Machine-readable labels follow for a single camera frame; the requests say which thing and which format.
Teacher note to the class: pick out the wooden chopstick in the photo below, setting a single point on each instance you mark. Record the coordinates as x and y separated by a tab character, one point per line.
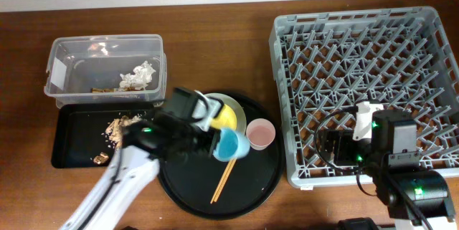
222	180
226	178

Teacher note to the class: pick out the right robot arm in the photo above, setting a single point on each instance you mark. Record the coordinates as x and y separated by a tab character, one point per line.
415	198

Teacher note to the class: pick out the crumpled white tissue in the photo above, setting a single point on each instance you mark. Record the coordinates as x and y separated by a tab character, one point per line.
139	79

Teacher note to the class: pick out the round black tray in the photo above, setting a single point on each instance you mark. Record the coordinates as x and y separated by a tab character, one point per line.
191	179

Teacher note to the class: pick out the grey-green round plate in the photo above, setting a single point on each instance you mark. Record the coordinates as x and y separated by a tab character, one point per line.
237	108

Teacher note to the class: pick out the grey dishwasher rack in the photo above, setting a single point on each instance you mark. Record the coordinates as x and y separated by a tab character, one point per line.
399	57

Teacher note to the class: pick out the food scraps pile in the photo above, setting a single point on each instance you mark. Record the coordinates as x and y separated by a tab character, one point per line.
114	130

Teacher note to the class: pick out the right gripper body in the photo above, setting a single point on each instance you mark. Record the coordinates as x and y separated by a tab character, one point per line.
348	151

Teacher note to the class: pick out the blue cup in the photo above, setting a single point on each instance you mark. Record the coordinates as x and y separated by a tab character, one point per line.
231	145

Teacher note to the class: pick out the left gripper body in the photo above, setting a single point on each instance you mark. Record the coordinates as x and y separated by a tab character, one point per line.
202	144

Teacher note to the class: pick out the black rectangular tray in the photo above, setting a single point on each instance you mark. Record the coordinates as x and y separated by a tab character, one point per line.
79	133

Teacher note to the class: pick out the brown scraps in bin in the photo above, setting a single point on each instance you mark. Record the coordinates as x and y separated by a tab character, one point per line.
113	92

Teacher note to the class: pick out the clear plastic bin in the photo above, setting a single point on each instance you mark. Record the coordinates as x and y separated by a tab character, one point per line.
77	64

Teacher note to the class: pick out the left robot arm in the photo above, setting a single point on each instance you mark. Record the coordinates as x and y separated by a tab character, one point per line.
146	144

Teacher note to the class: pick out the pink cup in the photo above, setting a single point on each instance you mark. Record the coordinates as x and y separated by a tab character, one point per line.
260	133

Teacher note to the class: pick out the yellow bowl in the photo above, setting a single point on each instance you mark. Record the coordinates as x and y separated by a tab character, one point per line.
225	119

